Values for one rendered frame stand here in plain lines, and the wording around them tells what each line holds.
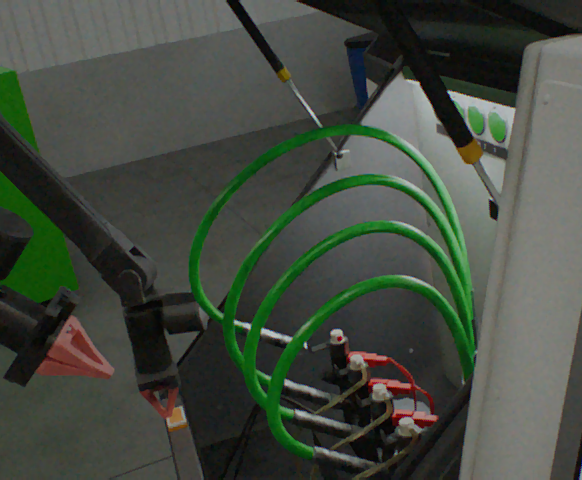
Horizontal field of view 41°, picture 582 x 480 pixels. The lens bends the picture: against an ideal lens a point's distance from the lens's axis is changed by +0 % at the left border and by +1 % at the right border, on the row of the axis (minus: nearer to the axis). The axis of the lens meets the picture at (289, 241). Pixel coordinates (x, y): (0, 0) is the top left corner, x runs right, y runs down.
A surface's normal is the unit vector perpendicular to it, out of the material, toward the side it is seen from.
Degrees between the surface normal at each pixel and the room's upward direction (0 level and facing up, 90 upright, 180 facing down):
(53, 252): 90
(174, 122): 90
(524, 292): 76
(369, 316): 90
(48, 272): 90
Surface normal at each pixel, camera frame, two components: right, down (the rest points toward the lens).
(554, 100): -0.96, 0.01
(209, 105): 0.36, 0.28
